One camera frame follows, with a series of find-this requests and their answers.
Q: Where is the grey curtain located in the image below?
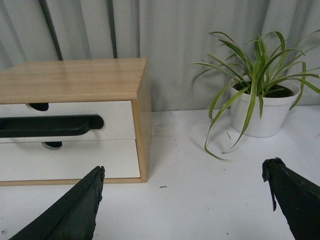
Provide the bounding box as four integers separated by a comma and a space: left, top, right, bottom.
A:
0, 0, 320, 111

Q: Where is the wooden drawer cabinet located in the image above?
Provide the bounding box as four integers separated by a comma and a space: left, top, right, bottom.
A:
0, 58, 152, 186

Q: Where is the green spider plant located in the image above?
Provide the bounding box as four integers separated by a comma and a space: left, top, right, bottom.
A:
191, 29, 320, 161

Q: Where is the white drawer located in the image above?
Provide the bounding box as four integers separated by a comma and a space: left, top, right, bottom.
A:
0, 101, 136, 143
0, 140, 140, 181

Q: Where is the white plant pot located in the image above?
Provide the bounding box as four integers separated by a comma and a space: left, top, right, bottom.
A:
230, 80, 301, 138

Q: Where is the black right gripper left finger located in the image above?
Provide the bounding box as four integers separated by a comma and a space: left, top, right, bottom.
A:
11, 166, 105, 240

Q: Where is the black drawer handle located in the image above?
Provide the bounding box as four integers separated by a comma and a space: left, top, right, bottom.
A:
0, 114, 105, 138

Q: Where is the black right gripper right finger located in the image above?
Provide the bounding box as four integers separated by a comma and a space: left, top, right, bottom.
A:
262, 157, 320, 240

